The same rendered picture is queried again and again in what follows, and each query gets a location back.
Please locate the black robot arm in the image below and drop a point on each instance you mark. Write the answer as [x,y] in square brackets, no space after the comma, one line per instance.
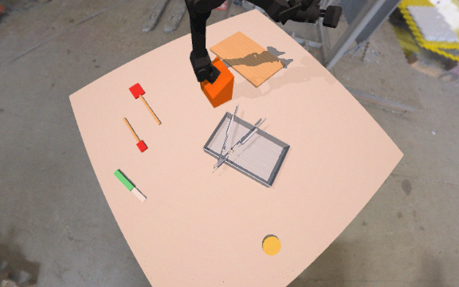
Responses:
[200,10]

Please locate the yellow flat disc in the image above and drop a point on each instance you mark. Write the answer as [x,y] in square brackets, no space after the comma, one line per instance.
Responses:
[271,245]

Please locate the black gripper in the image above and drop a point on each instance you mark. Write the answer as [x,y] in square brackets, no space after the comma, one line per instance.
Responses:
[331,15]

